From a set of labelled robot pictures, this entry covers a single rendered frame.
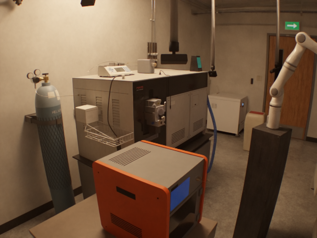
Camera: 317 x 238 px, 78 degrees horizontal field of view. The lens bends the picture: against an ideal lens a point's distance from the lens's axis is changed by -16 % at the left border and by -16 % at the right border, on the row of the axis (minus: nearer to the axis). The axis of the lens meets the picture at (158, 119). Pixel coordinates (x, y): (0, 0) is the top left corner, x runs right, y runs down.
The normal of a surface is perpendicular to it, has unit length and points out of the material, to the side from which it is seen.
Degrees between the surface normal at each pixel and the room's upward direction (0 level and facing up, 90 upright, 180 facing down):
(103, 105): 90
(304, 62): 90
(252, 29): 90
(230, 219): 0
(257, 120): 84
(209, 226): 0
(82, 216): 0
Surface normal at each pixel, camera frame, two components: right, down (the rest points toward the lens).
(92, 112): 0.82, 0.15
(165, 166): 0.00, -0.96
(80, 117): -0.58, 0.22
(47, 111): 0.40, 0.25
